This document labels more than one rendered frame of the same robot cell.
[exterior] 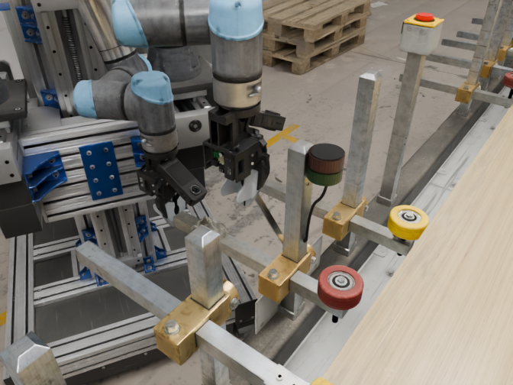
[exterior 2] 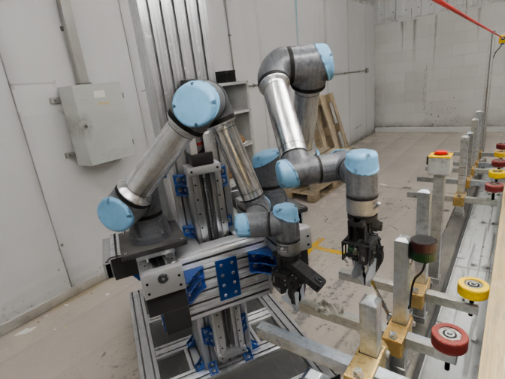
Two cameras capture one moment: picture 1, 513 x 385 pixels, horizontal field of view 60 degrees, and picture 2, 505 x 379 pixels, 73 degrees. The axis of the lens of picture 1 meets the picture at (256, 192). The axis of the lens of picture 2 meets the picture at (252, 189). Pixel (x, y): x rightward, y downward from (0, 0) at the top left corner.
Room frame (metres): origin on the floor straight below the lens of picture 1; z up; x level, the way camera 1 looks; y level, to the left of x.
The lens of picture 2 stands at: (-0.13, 0.27, 1.54)
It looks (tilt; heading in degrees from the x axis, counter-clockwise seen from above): 18 degrees down; 1
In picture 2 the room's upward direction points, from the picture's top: 6 degrees counter-clockwise
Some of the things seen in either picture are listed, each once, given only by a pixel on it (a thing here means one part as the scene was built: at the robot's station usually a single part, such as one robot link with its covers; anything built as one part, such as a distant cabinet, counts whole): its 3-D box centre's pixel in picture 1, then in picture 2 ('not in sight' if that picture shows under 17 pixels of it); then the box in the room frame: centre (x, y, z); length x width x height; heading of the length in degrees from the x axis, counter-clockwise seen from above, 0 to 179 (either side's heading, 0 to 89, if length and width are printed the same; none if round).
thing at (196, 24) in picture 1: (220, 19); (338, 166); (0.75, 0.06, 1.30); 0.11 x 0.11 x 0.08; 7
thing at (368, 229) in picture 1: (324, 211); (401, 289); (0.86, -0.17, 0.83); 0.43 x 0.03 x 0.04; 53
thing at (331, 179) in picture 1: (324, 170); (422, 253); (0.63, -0.11, 1.09); 0.06 x 0.06 x 0.02
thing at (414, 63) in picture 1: (400, 133); (436, 228); (1.07, -0.39, 0.93); 0.05 x 0.04 x 0.45; 143
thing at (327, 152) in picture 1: (321, 203); (421, 277); (0.63, -0.11, 1.02); 0.06 x 0.06 x 0.22; 53
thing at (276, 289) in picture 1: (288, 270); (399, 332); (0.64, -0.07, 0.85); 0.13 x 0.06 x 0.05; 143
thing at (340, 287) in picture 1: (337, 300); (448, 350); (0.56, -0.15, 0.85); 0.08 x 0.08 x 0.11
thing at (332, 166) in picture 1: (326, 157); (423, 244); (0.63, -0.11, 1.11); 0.06 x 0.06 x 0.02
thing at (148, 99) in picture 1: (152, 102); (285, 222); (0.82, 0.21, 1.13); 0.09 x 0.08 x 0.11; 82
